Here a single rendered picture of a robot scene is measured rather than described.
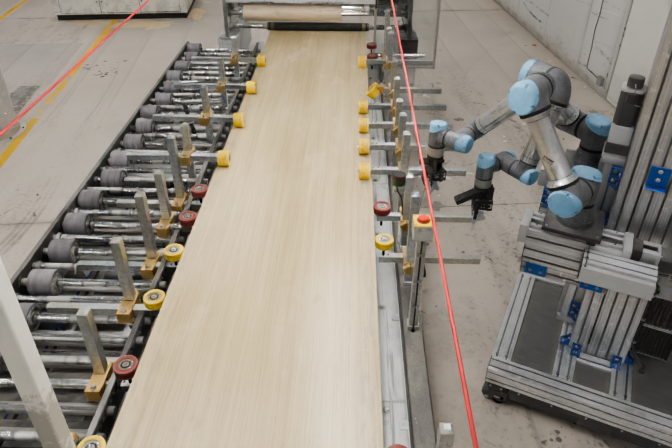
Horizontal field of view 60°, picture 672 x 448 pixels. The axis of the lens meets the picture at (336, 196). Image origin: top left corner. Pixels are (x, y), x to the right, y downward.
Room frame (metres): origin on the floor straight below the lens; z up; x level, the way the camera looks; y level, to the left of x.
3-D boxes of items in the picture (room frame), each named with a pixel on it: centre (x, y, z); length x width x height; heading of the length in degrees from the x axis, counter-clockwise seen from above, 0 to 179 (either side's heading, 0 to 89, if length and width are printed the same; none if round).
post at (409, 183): (2.18, -0.32, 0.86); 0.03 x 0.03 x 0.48; 88
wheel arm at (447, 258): (1.97, -0.40, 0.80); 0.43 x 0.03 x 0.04; 88
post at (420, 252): (1.67, -0.31, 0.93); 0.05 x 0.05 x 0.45; 88
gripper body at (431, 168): (2.23, -0.44, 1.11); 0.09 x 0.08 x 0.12; 19
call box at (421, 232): (1.67, -0.31, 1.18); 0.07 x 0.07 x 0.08; 88
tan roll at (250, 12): (4.80, 0.15, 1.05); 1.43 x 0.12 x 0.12; 88
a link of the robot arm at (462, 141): (2.19, -0.52, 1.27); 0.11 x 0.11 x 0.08; 48
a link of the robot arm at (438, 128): (2.24, -0.44, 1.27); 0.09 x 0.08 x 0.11; 48
